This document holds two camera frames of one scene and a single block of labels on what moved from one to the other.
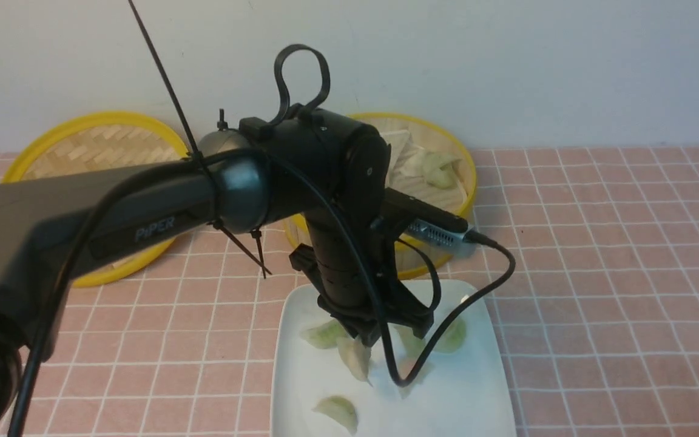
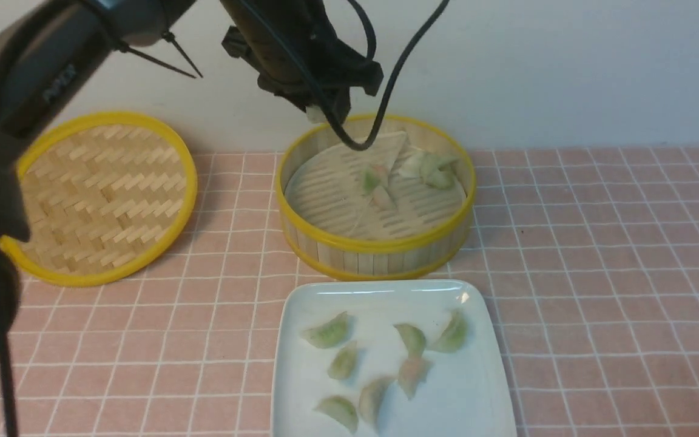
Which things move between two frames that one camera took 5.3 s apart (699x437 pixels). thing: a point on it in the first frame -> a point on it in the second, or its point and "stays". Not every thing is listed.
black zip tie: x=195 y=150 -> x=124 y=47
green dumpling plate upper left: x=324 y=335 stays
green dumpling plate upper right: x=454 y=337 stays
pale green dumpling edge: x=356 y=355 -> x=371 y=397
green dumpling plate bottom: x=339 y=408 stays
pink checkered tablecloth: x=619 y=317 stays
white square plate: x=327 y=383 stays
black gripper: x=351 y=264 -> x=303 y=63
